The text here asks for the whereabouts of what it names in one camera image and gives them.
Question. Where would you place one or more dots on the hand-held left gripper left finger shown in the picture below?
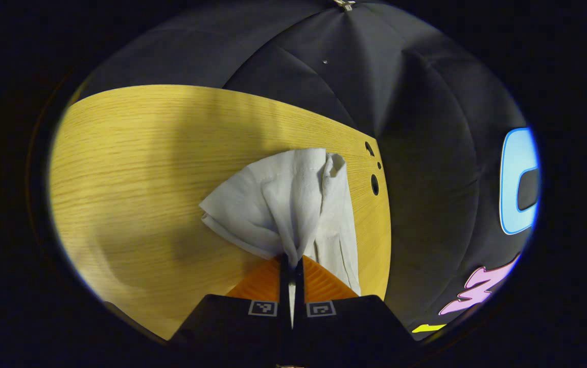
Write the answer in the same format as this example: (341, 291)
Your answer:
(284, 281)

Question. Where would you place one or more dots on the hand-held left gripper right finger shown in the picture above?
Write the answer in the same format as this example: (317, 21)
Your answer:
(299, 281)

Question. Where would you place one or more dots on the white jeans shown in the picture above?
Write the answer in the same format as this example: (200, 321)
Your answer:
(283, 194)

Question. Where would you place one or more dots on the black backdrop cloth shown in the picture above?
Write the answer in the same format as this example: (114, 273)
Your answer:
(426, 153)

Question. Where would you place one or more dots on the small silver clip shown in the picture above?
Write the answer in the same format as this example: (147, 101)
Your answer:
(344, 4)

